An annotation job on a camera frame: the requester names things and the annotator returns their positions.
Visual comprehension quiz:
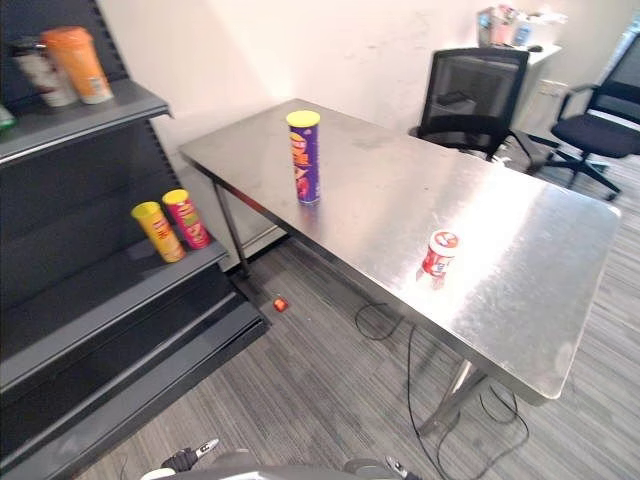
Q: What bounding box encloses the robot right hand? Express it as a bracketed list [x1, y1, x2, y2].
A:
[384, 455, 419, 480]

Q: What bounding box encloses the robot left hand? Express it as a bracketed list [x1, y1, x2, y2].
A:
[162, 438, 221, 472]

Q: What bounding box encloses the dark grey shop shelf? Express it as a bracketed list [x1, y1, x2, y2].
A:
[0, 0, 272, 480]

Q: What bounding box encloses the red white gum tub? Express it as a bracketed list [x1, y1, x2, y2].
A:
[421, 230, 461, 281]

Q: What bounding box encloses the pink chips can yellow lid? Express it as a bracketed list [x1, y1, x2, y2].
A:
[161, 188, 213, 251]

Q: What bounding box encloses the purple chips can yellow lid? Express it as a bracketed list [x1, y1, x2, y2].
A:
[285, 110, 322, 206]

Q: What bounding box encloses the robot grey body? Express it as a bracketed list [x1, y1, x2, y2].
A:
[140, 448, 401, 480]

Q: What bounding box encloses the stainless steel table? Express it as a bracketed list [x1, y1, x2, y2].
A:
[178, 98, 622, 436]

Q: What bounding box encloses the black mesh office chair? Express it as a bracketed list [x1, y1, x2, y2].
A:
[408, 47, 560, 173]

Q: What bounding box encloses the black office chair with arms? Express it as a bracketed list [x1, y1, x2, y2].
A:
[541, 30, 640, 202]

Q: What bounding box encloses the orange cup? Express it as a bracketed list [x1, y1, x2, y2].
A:
[39, 26, 115, 106]

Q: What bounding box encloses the white dark-lidded cup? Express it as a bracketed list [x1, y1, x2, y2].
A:
[9, 39, 79, 108]

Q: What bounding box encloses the white cabinet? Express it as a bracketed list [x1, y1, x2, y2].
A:
[509, 41, 564, 132]

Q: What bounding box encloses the box of items on cabinet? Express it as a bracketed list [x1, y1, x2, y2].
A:
[476, 4, 569, 49]

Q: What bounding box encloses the black floor cable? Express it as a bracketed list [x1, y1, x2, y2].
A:
[355, 302, 530, 480]

